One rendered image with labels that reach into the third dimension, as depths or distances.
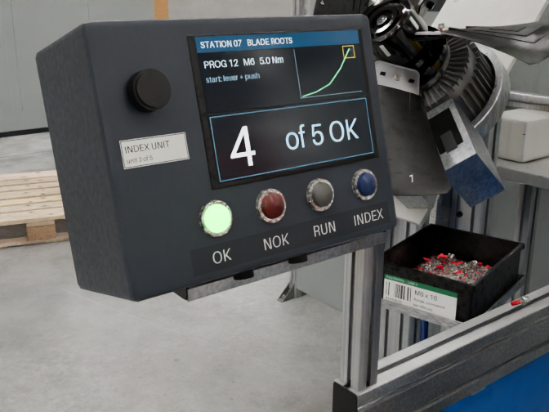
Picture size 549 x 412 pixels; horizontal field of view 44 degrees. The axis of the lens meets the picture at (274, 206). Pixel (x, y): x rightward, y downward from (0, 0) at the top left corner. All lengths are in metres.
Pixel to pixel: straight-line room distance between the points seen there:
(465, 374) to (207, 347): 1.80
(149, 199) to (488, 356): 0.58
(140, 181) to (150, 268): 0.06
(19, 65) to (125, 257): 6.14
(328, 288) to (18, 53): 4.44
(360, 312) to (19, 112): 6.04
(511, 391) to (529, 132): 0.90
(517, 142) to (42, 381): 1.71
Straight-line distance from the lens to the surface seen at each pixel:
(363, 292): 0.71
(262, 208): 0.51
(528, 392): 1.11
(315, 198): 0.54
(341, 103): 0.58
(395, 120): 1.23
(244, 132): 0.51
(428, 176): 1.17
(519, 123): 1.81
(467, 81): 1.39
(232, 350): 2.59
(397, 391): 0.82
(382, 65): 1.31
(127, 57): 0.48
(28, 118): 6.67
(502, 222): 2.15
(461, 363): 0.89
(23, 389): 2.50
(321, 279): 2.81
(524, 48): 1.14
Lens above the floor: 1.27
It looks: 18 degrees down
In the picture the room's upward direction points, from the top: straight up
